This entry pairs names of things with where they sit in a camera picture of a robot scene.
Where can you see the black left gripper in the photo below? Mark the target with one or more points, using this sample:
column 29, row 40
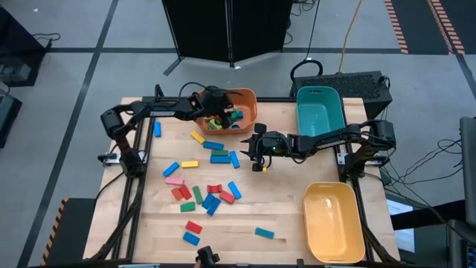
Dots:
column 217, row 99

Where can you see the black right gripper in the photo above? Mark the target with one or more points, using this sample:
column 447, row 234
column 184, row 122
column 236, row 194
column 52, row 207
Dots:
column 275, row 143

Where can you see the green wooden block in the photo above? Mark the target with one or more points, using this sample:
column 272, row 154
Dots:
column 234, row 113
column 197, row 194
column 187, row 207
column 219, row 152

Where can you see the orange plastic bin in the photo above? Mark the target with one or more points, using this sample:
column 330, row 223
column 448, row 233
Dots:
column 247, row 102

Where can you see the blue wooden block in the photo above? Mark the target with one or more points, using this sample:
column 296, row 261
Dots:
column 157, row 129
column 234, row 159
column 220, row 159
column 234, row 190
column 213, row 145
column 191, row 238
column 241, row 114
column 213, row 207
column 208, row 201
column 171, row 169

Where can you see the yellow wooden block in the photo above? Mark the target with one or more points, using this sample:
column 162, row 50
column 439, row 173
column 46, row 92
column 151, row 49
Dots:
column 197, row 137
column 189, row 164

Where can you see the red wooden arch block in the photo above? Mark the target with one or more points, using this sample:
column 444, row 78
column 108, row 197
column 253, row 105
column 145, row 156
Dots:
column 210, row 188

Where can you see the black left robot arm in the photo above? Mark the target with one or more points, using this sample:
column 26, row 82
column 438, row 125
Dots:
column 160, row 109

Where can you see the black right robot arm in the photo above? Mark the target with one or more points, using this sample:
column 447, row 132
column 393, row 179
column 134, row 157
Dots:
column 334, row 139

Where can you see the lime green arch block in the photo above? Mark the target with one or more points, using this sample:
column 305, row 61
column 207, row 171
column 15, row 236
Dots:
column 212, row 125

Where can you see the teal plastic bin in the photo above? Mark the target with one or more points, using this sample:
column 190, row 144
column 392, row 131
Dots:
column 320, row 115

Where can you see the pink wooden block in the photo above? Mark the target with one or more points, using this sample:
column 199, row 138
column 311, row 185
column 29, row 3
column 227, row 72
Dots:
column 174, row 181

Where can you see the teal wooden block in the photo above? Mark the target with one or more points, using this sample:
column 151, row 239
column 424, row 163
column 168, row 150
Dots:
column 264, row 233

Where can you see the orange-red wooden block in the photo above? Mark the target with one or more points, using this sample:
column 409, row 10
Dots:
column 177, row 194

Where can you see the yellow plastic bin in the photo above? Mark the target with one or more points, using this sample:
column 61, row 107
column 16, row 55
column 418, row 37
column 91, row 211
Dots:
column 334, row 223

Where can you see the black perforated computer case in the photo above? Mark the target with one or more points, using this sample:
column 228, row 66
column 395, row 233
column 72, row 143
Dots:
column 353, row 87

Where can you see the black device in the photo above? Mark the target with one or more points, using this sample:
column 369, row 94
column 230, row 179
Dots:
column 207, row 257

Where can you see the white paper sheet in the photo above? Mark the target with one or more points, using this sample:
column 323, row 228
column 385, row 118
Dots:
column 403, row 238

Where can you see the black bar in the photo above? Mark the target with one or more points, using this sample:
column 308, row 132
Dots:
column 427, row 217

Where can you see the black mat hazard stripe edge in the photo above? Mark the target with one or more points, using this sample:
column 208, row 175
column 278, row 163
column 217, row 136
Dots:
column 74, row 231

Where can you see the black mat orange stripes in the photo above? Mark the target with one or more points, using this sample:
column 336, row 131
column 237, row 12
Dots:
column 416, row 22

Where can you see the grey box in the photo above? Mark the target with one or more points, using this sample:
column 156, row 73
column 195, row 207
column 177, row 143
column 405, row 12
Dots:
column 15, row 72

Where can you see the black equipment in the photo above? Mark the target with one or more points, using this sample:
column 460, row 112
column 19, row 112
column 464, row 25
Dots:
column 7, row 119

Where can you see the dark desk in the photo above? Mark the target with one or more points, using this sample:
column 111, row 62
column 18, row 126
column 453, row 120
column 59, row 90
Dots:
column 18, row 37

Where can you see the dark grey equipment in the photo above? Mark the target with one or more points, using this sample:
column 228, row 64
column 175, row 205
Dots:
column 463, row 245

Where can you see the silver mounting bracket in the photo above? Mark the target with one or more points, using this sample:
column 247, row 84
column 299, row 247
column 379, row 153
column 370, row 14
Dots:
column 344, row 158

